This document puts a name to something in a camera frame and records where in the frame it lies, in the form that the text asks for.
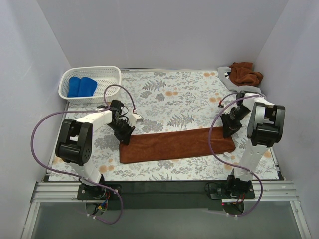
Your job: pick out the left blue rolled towel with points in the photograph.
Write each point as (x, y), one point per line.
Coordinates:
(74, 85)

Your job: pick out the brown towel pile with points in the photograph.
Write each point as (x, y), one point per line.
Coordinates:
(242, 74)

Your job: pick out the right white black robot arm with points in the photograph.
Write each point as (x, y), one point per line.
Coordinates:
(265, 128)

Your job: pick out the right blue rolled towel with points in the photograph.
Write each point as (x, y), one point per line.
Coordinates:
(87, 87)

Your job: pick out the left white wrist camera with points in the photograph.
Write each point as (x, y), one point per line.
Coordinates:
(135, 118)

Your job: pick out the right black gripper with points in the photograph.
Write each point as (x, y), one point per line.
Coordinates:
(231, 122)

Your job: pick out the aluminium frame rail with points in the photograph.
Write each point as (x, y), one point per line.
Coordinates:
(68, 191)

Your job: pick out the grey cloth in corner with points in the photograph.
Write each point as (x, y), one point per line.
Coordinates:
(231, 86)

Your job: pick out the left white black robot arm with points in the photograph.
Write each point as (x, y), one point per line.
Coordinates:
(75, 141)

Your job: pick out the blue rolled towel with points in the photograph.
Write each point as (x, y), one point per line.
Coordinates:
(74, 85)
(87, 87)

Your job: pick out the white perforated plastic basket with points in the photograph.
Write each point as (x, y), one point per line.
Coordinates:
(107, 77)

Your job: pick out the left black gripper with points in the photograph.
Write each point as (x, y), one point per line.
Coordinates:
(123, 127)

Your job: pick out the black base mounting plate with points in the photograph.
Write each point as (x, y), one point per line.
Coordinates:
(173, 194)

